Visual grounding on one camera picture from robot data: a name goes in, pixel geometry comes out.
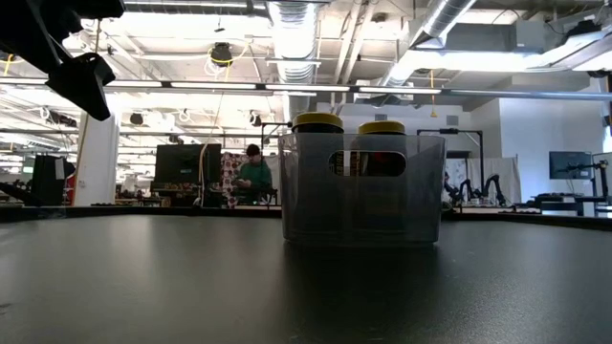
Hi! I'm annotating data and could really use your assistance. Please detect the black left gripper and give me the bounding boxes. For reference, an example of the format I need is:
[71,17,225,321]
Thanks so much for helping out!
[0,0,126,122]

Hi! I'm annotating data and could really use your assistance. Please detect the yellow lid seasoning jar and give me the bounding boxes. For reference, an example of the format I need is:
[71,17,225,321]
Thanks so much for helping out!
[358,119,407,137]
[291,112,346,136]

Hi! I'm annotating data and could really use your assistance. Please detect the dark monitor on arm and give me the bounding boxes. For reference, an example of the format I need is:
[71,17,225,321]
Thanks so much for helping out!
[549,151,593,181]

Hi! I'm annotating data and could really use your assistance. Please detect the white pillar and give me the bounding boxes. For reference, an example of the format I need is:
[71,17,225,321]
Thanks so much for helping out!
[74,112,120,207]

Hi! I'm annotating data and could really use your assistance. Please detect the black cabinet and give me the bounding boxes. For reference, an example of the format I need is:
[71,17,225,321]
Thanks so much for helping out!
[31,153,77,206]

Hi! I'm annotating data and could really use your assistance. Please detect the black background monitor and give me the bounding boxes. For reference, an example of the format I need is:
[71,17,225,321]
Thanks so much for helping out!
[154,142,224,207]

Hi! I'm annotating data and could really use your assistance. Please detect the red patterned panel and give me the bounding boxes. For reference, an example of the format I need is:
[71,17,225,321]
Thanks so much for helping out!
[220,152,250,208]

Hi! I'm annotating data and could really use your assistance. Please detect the person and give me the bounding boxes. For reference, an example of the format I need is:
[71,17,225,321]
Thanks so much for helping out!
[232,142,279,206]

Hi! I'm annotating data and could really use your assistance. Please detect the long overhead light bar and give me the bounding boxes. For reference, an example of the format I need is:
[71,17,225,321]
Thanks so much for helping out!
[0,75,612,102]

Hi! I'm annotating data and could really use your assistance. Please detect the smoky translucent plastic bin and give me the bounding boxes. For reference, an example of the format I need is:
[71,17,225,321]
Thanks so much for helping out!
[278,132,448,247]

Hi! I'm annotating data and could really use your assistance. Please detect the background black robot arms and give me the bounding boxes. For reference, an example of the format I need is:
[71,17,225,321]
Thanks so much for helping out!
[444,174,508,207]

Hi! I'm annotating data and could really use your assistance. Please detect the white curtain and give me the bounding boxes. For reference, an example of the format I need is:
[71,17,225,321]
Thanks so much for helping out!
[466,156,522,204]

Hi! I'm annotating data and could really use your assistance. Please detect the background desk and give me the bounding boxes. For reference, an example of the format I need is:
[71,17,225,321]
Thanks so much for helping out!
[514,193,612,217]

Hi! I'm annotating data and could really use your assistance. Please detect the black diagonal frame strut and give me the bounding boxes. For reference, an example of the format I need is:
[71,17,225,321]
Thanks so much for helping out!
[0,183,44,209]

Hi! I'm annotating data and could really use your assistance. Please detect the ceiling cable reel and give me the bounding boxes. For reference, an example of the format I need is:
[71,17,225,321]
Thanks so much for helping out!
[209,41,234,68]

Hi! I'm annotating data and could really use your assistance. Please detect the silver ventilation duct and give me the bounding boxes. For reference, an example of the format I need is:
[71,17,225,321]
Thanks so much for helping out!
[380,0,479,90]
[266,0,320,118]

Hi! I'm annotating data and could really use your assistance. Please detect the black metal stand frame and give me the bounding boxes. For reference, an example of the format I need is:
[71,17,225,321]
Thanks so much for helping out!
[415,127,485,206]

